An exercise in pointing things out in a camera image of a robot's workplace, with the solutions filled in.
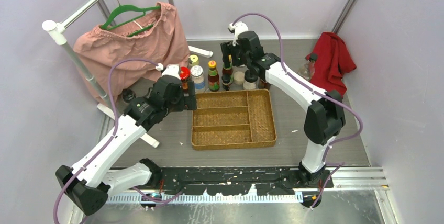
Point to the small black cap bottle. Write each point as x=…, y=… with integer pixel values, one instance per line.
x=226, y=81

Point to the silver lid tall glass jar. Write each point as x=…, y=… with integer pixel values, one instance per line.
x=239, y=75

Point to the black lid spice grinder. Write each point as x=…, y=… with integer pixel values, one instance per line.
x=250, y=80

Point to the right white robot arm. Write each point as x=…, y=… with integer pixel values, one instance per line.
x=324, y=116

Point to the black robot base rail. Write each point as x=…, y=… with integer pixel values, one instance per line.
x=239, y=181

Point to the white lid sauce jar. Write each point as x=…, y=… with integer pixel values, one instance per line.
x=263, y=84

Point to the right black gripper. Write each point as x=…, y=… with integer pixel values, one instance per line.
x=229, y=48

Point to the dark lid small jar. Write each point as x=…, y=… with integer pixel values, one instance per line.
x=128, y=95

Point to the yellow cap sauce bottle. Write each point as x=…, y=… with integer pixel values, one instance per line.
x=228, y=69
x=213, y=76

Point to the silver lid pepper jar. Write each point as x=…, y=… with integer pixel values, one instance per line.
x=197, y=76

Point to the pink skirt garment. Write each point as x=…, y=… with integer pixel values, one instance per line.
x=120, y=57

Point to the white garment rack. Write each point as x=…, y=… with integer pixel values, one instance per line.
x=56, y=30

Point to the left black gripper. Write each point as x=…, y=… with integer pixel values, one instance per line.
x=188, y=102

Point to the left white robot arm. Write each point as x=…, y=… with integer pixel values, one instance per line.
x=88, y=182

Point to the woven divided tray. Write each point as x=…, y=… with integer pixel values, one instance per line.
x=233, y=120

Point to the red cloth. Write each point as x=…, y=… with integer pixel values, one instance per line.
x=334, y=61

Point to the pale yellow lid jar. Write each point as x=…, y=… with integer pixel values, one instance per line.
x=193, y=60

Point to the clear vinegar bottle red label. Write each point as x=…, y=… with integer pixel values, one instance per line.
x=307, y=70

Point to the red lid sauce jar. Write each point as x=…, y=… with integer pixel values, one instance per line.
x=187, y=83

